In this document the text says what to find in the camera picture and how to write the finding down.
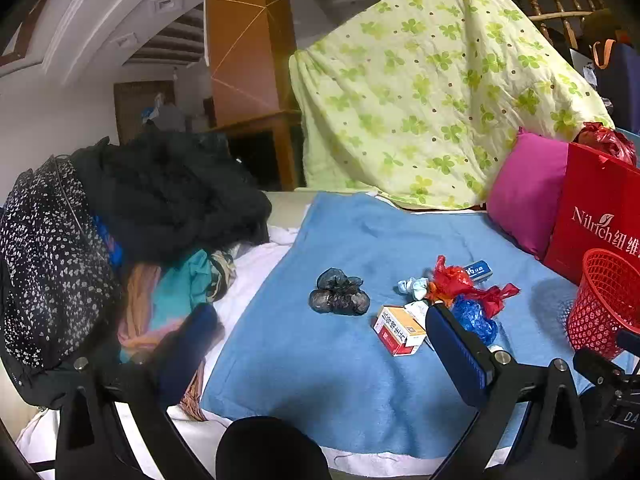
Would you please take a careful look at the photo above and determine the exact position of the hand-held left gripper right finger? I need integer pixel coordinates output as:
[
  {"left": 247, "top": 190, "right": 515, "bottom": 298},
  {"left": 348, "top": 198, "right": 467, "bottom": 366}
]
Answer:
[{"left": 425, "top": 302, "right": 588, "bottom": 480}]

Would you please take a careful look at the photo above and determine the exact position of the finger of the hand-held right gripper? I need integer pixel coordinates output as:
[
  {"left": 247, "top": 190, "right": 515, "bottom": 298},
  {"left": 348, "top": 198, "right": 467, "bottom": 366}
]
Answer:
[
  {"left": 572, "top": 347, "right": 629, "bottom": 387},
  {"left": 615, "top": 329, "right": 640, "bottom": 359}
]

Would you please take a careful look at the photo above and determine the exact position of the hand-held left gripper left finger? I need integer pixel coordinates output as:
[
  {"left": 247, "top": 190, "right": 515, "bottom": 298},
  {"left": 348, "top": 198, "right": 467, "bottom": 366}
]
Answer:
[{"left": 54, "top": 302, "right": 226, "bottom": 480}]

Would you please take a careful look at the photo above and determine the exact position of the blue plastic bag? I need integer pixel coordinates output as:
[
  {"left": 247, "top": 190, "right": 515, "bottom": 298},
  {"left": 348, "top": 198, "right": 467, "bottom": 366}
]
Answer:
[{"left": 450, "top": 295, "right": 499, "bottom": 346}]

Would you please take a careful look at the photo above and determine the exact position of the red mesh plastic basket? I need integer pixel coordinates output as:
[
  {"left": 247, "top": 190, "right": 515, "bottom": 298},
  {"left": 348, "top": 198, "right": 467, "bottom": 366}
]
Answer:
[{"left": 567, "top": 248, "right": 640, "bottom": 361}]

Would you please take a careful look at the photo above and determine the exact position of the white paper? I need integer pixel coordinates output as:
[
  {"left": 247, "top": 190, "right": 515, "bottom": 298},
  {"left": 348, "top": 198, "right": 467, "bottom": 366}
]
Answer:
[{"left": 402, "top": 300, "right": 433, "bottom": 321}]

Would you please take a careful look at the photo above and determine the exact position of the orange and white medicine box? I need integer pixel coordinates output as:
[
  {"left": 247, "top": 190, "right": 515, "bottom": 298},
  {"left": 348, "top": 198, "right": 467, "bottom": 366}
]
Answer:
[{"left": 372, "top": 305, "right": 431, "bottom": 357}]

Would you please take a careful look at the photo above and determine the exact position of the light blue paper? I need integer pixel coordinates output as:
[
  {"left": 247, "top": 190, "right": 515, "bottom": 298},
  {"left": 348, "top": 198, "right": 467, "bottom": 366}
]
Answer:
[{"left": 397, "top": 276, "right": 431, "bottom": 298}]

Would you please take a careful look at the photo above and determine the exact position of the small blue carton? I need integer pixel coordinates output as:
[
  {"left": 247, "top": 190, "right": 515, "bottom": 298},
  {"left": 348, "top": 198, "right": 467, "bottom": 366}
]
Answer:
[{"left": 460, "top": 260, "right": 496, "bottom": 281}]

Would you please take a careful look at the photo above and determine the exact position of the black plastic bag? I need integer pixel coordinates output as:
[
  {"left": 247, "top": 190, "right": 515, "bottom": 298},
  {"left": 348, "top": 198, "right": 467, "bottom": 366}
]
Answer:
[{"left": 308, "top": 267, "right": 371, "bottom": 317}]

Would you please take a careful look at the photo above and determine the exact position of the teal cloth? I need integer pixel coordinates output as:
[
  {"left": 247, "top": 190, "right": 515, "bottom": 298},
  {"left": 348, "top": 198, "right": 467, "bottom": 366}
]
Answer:
[{"left": 150, "top": 249, "right": 216, "bottom": 331}]

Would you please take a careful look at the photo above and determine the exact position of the orange pink cloth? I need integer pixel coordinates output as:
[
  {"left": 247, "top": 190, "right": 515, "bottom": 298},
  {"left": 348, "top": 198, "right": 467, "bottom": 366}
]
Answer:
[{"left": 117, "top": 262, "right": 163, "bottom": 356}]

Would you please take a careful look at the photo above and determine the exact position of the white bed sheet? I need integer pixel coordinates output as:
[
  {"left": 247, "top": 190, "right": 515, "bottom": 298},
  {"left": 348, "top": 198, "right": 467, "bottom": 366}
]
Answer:
[{"left": 15, "top": 190, "right": 501, "bottom": 480}]

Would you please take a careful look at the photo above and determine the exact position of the blue towel blanket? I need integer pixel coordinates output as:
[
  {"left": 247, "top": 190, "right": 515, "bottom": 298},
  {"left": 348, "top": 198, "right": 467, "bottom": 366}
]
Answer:
[{"left": 200, "top": 192, "right": 636, "bottom": 461}]

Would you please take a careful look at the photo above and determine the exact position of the red paper gift bag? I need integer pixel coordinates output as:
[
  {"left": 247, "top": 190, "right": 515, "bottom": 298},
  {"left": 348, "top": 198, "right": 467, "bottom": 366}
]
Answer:
[{"left": 543, "top": 142, "right": 640, "bottom": 286}]

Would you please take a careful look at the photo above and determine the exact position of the black white-dotted garment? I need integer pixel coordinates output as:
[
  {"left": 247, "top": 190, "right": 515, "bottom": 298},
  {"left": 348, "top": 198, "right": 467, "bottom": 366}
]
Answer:
[{"left": 0, "top": 155, "right": 123, "bottom": 408}]

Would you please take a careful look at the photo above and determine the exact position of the pink pillow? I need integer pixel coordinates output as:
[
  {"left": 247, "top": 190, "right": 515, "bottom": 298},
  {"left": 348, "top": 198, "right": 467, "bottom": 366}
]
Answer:
[{"left": 486, "top": 127, "right": 571, "bottom": 261}]

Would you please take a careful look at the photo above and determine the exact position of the red plastic bag in gift bag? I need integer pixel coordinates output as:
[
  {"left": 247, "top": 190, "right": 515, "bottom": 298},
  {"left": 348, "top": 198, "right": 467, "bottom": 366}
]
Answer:
[{"left": 575, "top": 121, "right": 638, "bottom": 166}]

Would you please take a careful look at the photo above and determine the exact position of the brown wooden door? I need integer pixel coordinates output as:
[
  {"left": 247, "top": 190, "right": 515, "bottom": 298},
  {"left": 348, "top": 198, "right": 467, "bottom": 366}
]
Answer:
[{"left": 114, "top": 80, "right": 176, "bottom": 146}]

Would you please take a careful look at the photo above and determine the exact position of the green floral quilt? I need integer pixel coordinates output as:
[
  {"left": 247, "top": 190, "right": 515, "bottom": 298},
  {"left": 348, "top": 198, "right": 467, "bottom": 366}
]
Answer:
[{"left": 289, "top": 0, "right": 617, "bottom": 211}]

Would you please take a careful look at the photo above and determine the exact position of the orange wooden pillar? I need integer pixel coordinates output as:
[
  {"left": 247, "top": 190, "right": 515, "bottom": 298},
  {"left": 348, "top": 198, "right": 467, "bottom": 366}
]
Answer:
[{"left": 205, "top": 0, "right": 306, "bottom": 193}]

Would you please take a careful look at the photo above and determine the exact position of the navy bag with orange handle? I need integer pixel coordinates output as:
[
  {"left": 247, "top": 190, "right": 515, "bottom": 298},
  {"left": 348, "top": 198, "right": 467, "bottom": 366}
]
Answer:
[{"left": 590, "top": 37, "right": 640, "bottom": 131}]

